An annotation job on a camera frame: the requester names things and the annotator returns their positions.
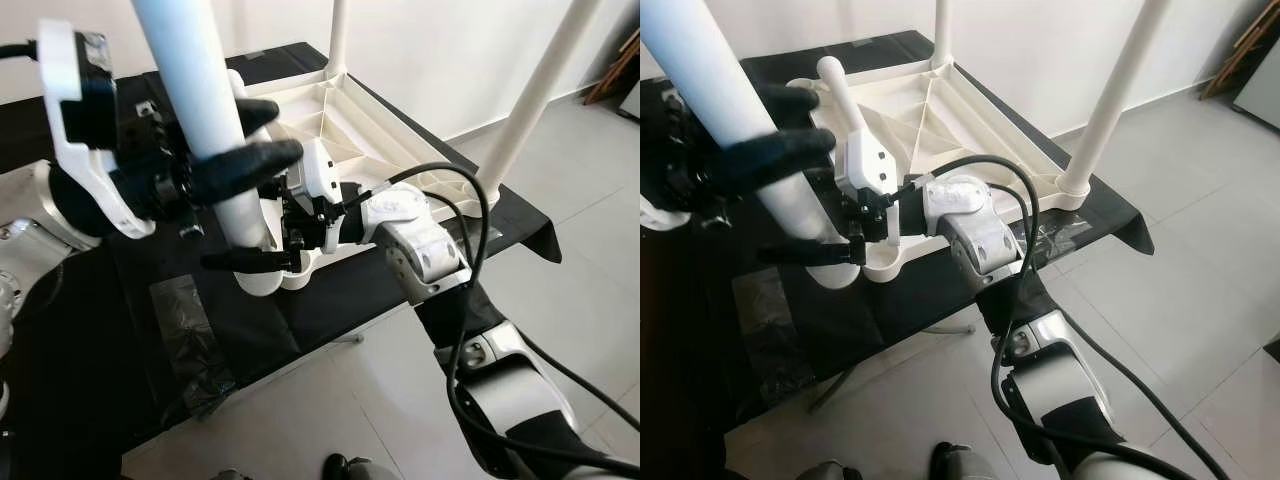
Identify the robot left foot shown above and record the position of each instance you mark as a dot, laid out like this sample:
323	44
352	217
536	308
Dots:
230	474
825	472

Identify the grey cabinet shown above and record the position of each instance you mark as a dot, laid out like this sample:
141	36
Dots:
1262	95
632	100

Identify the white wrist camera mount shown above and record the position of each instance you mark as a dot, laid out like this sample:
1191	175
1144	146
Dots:
865	165
60	100
322	170
665	212

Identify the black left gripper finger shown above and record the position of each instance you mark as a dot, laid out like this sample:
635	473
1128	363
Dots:
250	165
780	155
260	115
795	103

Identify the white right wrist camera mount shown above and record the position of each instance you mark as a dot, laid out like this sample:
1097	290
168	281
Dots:
865	165
322	170

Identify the black box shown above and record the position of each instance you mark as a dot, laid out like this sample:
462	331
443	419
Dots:
1273	350

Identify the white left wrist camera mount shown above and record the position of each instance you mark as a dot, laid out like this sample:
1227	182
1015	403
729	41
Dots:
665	212
60	100

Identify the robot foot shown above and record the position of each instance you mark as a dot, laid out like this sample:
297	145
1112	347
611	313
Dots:
965	462
230	474
360	468
825	472

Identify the brown wooden frame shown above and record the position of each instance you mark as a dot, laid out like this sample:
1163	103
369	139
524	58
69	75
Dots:
620	65
1235	60

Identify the white plastic children table top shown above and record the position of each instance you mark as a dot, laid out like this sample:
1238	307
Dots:
880	270
262	283

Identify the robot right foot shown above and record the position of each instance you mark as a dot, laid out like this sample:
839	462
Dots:
360	468
965	462

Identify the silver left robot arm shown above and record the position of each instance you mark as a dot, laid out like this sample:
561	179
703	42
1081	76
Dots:
30	240

